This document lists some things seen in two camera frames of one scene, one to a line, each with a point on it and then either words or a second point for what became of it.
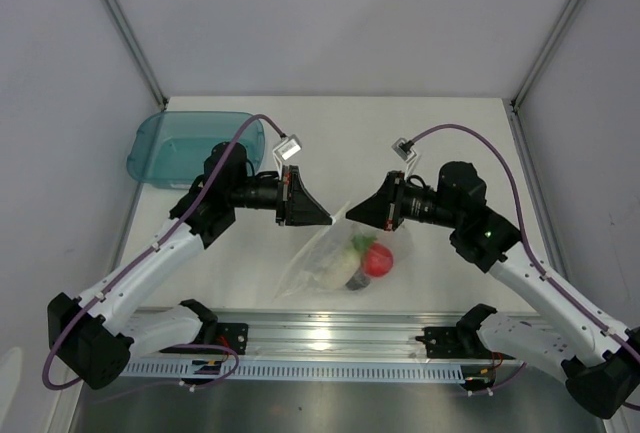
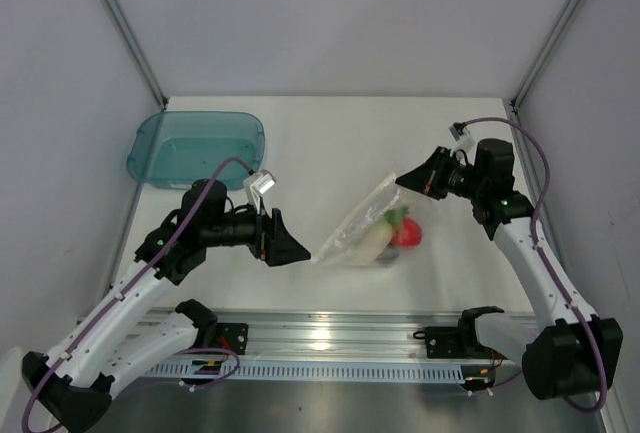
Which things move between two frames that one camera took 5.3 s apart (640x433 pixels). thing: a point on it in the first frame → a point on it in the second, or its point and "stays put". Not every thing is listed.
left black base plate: [229, 335] stays put
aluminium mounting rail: [333, 335] stays put
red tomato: [377, 260] → [409, 235]
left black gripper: [300, 209] → [273, 243]
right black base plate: [446, 342] stays put
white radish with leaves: [341, 267] → [378, 241]
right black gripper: [384, 209] → [426, 179]
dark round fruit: [358, 281] → [388, 256]
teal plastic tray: [169, 148] stays put
